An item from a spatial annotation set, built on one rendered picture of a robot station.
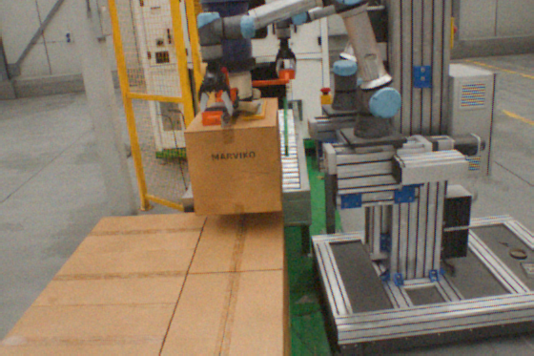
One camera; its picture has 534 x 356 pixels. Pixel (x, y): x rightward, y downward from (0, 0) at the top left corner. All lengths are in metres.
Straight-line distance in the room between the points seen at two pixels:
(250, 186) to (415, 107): 0.80
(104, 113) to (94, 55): 0.39
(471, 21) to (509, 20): 1.00
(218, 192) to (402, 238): 0.90
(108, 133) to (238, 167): 1.49
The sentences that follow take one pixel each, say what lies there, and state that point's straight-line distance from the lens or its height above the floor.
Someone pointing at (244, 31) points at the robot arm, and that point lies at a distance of 1.58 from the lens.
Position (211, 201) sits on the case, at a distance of 2.08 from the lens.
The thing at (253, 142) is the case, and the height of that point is 1.01.
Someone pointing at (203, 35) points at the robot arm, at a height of 1.49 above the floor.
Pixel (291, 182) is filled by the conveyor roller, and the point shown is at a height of 0.53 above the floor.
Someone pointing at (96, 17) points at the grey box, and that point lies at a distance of 3.14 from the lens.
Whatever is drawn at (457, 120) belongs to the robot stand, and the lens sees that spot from 2.10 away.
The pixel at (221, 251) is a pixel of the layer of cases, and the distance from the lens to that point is 2.07.
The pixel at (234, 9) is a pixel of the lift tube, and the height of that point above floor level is 1.56.
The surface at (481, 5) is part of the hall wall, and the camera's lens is 12.47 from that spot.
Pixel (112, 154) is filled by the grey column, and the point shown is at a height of 0.67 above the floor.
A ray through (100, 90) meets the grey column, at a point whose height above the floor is 1.13.
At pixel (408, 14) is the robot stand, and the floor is 1.49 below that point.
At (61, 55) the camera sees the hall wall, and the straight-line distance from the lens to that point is 11.96.
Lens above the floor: 1.57
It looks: 19 degrees down
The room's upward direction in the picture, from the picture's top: 5 degrees counter-clockwise
